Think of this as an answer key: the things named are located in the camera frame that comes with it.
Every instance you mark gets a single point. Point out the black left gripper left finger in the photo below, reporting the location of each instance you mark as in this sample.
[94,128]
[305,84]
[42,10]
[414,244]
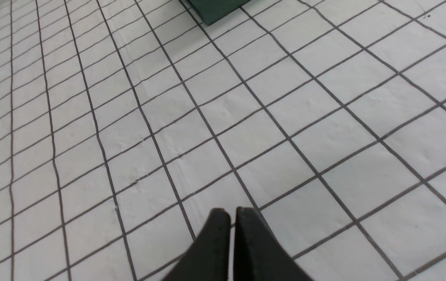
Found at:
[207,257]

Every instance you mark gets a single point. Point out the white grid table cloth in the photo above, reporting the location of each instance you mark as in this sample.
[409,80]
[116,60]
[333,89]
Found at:
[124,122]

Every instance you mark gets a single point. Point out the green long-sleeved shirt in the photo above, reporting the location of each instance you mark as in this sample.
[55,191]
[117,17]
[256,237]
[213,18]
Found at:
[211,11]

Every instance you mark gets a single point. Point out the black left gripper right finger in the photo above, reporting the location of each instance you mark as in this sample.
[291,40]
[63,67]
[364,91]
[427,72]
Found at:
[257,254]

